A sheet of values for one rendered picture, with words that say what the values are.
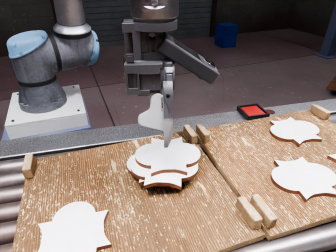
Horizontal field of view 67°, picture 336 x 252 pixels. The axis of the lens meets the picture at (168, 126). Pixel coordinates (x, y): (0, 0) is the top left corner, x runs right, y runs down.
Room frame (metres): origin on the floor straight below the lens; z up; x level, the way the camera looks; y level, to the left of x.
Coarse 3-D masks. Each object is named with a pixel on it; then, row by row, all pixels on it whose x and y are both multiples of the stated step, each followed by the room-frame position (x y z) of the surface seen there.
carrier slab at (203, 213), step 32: (64, 160) 0.47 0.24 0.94; (96, 160) 0.47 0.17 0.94; (32, 192) 0.37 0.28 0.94; (64, 192) 0.37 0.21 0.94; (96, 192) 0.37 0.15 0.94; (128, 192) 0.37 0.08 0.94; (160, 192) 0.37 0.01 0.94; (192, 192) 0.37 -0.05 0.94; (224, 192) 0.37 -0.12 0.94; (32, 224) 0.29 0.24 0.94; (128, 224) 0.29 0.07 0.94; (160, 224) 0.29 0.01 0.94; (192, 224) 0.29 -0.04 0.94; (224, 224) 0.29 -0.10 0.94
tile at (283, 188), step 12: (276, 168) 0.43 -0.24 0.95; (288, 168) 0.43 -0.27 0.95; (300, 168) 0.43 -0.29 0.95; (312, 168) 0.43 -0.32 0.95; (324, 168) 0.43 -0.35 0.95; (276, 180) 0.39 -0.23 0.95; (288, 180) 0.39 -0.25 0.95; (300, 180) 0.39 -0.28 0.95; (312, 180) 0.39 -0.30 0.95; (324, 180) 0.39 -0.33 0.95; (288, 192) 0.37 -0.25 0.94; (300, 192) 0.36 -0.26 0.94; (312, 192) 0.36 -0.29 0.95; (324, 192) 0.36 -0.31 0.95
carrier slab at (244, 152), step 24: (264, 120) 0.65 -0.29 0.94; (312, 120) 0.65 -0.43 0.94; (216, 144) 0.53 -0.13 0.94; (240, 144) 0.53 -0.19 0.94; (264, 144) 0.53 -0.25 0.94; (288, 144) 0.53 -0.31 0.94; (312, 144) 0.53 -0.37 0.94; (240, 168) 0.44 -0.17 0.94; (264, 168) 0.44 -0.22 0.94; (240, 192) 0.37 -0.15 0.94; (264, 192) 0.37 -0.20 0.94; (288, 216) 0.31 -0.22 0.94; (312, 216) 0.31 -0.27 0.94
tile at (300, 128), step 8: (272, 120) 0.64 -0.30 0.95; (280, 120) 0.64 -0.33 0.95; (288, 120) 0.64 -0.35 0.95; (296, 120) 0.64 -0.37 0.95; (272, 128) 0.59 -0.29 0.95; (280, 128) 0.59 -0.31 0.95; (288, 128) 0.59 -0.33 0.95; (296, 128) 0.59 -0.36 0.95; (304, 128) 0.59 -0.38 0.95; (312, 128) 0.59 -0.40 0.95; (272, 136) 0.57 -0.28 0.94; (280, 136) 0.55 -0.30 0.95; (288, 136) 0.55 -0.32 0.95; (296, 136) 0.55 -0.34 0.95; (304, 136) 0.55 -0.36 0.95; (312, 136) 0.55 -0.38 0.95; (296, 144) 0.53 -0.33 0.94
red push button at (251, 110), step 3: (255, 105) 0.76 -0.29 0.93; (243, 108) 0.74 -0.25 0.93; (246, 108) 0.74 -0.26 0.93; (249, 108) 0.74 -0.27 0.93; (252, 108) 0.74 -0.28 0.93; (255, 108) 0.74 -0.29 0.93; (258, 108) 0.74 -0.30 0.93; (246, 111) 0.72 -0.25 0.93; (249, 111) 0.72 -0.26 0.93; (252, 111) 0.72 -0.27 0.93; (255, 111) 0.72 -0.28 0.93; (258, 111) 0.72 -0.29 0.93; (261, 111) 0.72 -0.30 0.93; (249, 114) 0.70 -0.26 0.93; (252, 114) 0.70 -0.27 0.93; (255, 114) 0.70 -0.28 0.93
